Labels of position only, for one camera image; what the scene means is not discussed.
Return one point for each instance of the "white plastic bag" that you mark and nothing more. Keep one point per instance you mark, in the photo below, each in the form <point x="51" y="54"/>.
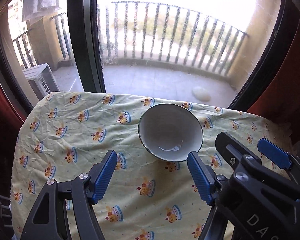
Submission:
<point x="201" y="93"/>

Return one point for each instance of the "yellow printed tablecloth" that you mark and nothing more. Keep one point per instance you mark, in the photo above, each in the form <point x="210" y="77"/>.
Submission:
<point x="77" y="130"/>

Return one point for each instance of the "outdoor air conditioner unit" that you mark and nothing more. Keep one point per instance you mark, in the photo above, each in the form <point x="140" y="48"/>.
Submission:
<point x="41" y="80"/>

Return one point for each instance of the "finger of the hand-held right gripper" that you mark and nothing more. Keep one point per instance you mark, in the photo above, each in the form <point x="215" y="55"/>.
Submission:
<point x="230" y="147"/>
<point x="272" y="152"/>

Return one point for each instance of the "metal balcony railing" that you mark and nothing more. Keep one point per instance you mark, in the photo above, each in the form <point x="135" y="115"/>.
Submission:
<point x="175" y="35"/>
<point x="26" y="50"/>

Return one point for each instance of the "large floral ceramic bowl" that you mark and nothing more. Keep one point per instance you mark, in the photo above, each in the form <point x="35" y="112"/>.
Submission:
<point x="170" y="130"/>

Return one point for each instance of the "red curtain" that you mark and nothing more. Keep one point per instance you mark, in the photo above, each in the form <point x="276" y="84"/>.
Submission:
<point x="285" y="85"/>
<point x="2" y="117"/>

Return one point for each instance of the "black window frame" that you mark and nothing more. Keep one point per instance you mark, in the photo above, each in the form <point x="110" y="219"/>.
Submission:
<point x="85" y="42"/>

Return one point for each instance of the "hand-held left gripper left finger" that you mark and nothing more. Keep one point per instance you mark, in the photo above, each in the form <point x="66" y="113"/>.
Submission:
<point x="106" y="175"/>

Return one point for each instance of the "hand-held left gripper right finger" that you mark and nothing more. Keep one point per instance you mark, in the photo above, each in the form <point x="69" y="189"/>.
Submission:
<point x="198" y="177"/>

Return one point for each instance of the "white hanging cloth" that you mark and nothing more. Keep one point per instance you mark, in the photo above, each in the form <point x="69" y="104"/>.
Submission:
<point x="40" y="0"/>

